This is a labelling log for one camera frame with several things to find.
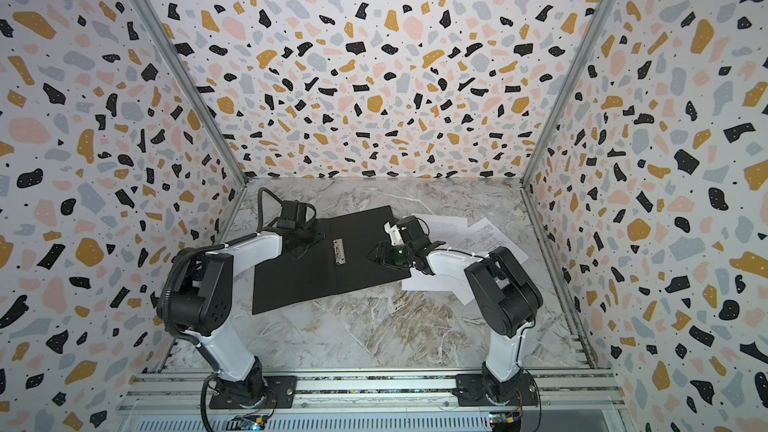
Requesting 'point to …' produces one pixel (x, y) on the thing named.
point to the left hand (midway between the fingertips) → (326, 226)
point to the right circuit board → (505, 421)
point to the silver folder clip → (339, 251)
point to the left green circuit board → (247, 422)
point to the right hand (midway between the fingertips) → (367, 253)
